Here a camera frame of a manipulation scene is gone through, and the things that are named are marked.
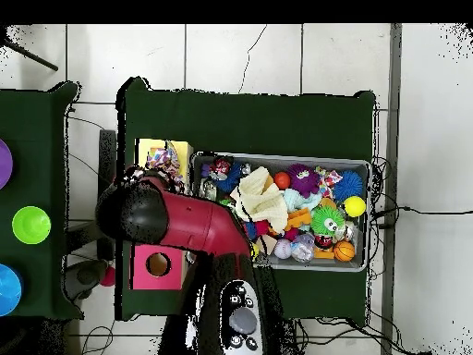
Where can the blue spiky ball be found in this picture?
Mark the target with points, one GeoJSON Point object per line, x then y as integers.
{"type": "Point", "coordinates": [347, 185]}
{"type": "Point", "coordinates": [232, 179]}

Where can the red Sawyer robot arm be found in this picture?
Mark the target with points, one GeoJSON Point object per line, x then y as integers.
{"type": "Point", "coordinates": [199, 222]}

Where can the shallow silver mesh bin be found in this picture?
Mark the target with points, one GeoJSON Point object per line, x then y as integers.
{"type": "Point", "coordinates": [314, 264]}

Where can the wooden three-hole box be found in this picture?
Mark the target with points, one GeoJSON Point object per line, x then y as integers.
{"type": "Point", "coordinates": [175, 279]}

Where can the small orange-red ball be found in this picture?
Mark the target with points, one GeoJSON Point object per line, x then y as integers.
{"type": "Point", "coordinates": [282, 180]}

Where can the purple spiky monster toy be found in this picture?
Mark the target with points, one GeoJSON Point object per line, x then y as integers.
{"type": "Point", "coordinates": [303, 180]}

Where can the small baseball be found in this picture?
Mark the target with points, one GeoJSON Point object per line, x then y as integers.
{"type": "Point", "coordinates": [282, 248]}

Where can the dark green tablecloth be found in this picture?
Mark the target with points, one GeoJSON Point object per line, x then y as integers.
{"type": "Point", "coordinates": [258, 122]}
{"type": "Point", "coordinates": [33, 122]}

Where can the green spiky toy with eyes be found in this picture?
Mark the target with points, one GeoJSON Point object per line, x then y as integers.
{"type": "Point", "coordinates": [321, 218]}

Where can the yellow ball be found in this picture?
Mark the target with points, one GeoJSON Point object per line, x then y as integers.
{"type": "Point", "coordinates": [354, 206]}

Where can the orange toy basketball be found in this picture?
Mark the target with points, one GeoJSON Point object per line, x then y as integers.
{"type": "Point", "coordinates": [344, 251]}

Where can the small red ball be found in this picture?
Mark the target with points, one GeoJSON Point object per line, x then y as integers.
{"type": "Point", "coordinates": [108, 277]}

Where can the grey rounded base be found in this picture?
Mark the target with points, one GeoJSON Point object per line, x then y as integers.
{"type": "Point", "coordinates": [87, 275]}

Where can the lime green bowl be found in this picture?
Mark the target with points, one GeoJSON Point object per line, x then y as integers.
{"type": "Point", "coordinates": [31, 225]}

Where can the purple bowl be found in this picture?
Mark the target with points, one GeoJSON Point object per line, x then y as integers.
{"type": "Point", "coordinates": [4, 164]}

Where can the black tripod leg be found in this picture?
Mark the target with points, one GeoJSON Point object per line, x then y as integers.
{"type": "Point", "coordinates": [33, 57]}

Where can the blue bowl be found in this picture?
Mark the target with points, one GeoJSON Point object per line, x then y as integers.
{"type": "Point", "coordinates": [8, 290]}

